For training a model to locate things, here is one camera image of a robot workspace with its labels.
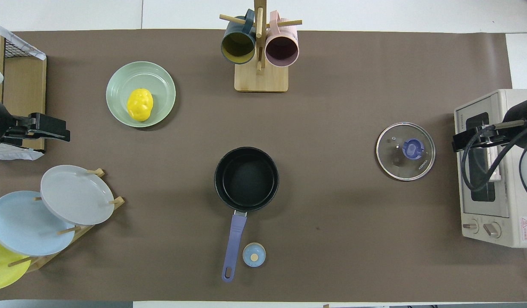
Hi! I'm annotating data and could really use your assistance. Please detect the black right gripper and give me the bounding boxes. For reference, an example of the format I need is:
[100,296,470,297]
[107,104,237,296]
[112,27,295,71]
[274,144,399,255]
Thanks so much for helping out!
[453,123,510,153]

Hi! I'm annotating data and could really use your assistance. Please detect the black pot purple handle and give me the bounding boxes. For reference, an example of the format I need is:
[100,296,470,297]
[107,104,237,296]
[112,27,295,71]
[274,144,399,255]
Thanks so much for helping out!
[214,147,280,283]

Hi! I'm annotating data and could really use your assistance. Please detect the yellow potato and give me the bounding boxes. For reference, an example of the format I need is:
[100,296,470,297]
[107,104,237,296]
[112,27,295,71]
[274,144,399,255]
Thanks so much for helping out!
[127,88,154,122]

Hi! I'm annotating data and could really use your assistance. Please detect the grey plate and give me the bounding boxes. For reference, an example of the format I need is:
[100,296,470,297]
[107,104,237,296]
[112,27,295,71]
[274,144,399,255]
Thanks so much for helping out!
[40,165,115,226]

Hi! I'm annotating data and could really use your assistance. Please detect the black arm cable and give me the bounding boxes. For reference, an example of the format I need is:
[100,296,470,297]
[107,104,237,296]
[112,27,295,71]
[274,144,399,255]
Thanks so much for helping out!
[460,122,527,193]

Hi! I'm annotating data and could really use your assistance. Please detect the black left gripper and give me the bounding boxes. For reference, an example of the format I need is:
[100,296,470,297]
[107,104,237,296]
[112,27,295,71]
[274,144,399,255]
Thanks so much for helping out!
[5,113,71,142]

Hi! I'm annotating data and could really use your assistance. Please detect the light green plate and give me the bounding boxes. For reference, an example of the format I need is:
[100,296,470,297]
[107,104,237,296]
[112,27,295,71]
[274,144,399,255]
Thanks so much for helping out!
[106,61,177,128]

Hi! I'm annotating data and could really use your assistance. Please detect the black wire mesh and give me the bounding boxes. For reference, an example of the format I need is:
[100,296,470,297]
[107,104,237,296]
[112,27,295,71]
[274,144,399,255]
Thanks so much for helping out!
[4,36,38,59]

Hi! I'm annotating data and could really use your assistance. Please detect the dark blue mug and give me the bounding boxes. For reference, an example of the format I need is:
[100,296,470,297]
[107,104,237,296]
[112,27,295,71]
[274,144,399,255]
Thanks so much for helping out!
[221,9,257,65]

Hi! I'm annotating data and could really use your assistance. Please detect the white crumpled paper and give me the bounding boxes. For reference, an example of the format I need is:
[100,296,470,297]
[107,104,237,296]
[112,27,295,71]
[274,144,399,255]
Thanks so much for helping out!
[0,142,44,161]

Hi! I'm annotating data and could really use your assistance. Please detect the glass lid blue knob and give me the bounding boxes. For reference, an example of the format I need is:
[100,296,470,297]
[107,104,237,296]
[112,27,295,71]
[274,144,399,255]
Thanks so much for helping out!
[376,122,436,181]

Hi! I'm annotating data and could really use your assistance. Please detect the yellow plate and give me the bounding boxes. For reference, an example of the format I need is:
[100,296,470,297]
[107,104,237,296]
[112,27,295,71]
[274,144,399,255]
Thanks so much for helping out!
[0,231,32,291]

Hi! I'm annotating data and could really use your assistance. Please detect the white plastic sheet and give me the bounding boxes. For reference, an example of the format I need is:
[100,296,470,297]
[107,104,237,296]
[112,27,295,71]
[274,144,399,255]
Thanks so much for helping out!
[0,21,47,61]

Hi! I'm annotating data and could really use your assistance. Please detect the wooden mug tree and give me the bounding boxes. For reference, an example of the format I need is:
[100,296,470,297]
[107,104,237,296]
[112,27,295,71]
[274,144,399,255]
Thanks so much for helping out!
[219,0,302,93]

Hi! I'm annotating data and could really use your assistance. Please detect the brown table mat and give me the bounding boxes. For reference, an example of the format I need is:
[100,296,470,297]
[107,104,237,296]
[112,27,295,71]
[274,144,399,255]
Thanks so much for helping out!
[0,29,527,302]

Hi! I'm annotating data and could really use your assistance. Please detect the beige toaster oven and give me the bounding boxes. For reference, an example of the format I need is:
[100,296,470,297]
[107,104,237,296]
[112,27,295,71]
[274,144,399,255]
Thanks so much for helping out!
[454,89,527,249]

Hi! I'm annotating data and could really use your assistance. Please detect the wooden shelf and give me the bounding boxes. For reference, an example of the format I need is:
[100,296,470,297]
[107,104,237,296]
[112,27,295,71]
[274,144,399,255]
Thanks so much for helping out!
[0,32,47,152]

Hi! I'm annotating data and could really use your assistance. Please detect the light blue plate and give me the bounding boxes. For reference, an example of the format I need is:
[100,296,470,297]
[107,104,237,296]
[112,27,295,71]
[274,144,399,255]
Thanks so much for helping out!
[0,190,76,256]

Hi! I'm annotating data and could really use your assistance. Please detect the pink mug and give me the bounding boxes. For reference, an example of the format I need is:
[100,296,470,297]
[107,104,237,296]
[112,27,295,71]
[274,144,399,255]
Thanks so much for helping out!
[265,11,299,68]

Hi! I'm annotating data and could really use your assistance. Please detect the wooden plate rack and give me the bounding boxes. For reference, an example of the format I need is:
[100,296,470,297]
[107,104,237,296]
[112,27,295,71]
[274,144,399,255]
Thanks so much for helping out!
[7,168,125,273]

